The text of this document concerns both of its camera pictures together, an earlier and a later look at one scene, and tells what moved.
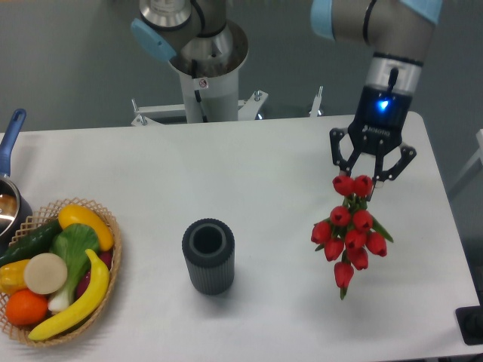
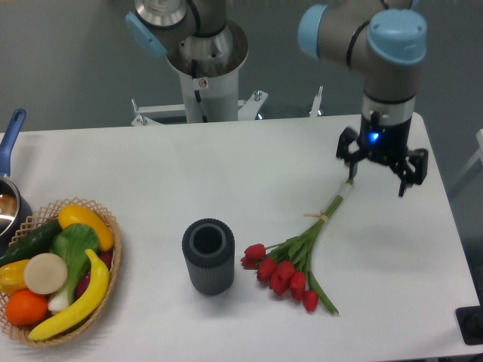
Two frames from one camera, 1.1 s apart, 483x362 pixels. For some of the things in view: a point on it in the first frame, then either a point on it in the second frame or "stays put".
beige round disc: [45, 274] stays put
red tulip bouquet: [352, 232] -> [286, 266]
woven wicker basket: [44, 219] stays put
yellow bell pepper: [12, 277] stays put
